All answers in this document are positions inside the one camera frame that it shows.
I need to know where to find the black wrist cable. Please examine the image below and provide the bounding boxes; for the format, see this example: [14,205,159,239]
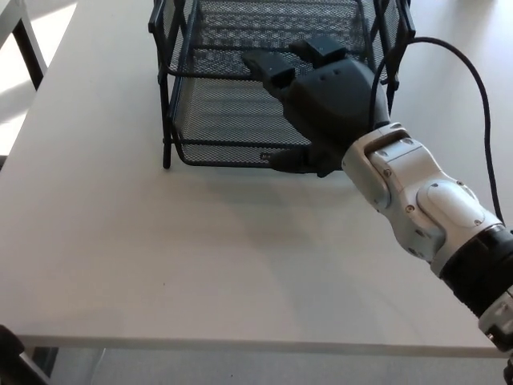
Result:
[369,36,505,222]

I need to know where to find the silver desk leg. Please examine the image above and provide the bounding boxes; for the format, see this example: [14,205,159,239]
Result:
[88,347,107,385]

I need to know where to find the grey side table dark legs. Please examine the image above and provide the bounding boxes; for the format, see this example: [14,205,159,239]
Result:
[0,0,48,91]

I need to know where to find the black mesh drawer with label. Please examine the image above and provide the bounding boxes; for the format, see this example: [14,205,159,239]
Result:
[167,74,321,168]

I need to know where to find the black mesh drawer without label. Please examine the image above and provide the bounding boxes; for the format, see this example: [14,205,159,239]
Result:
[162,0,388,81]

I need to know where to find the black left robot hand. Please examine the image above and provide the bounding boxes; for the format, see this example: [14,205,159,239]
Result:
[0,323,26,385]

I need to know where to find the black wire tray rack frame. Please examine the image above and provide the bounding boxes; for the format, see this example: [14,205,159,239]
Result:
[147,0,417,170]

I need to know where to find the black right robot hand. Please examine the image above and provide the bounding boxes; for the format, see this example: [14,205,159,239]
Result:
[241,34,393,178]

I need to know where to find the black desk leg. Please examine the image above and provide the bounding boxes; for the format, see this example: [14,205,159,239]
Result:
[23,346,60,385]

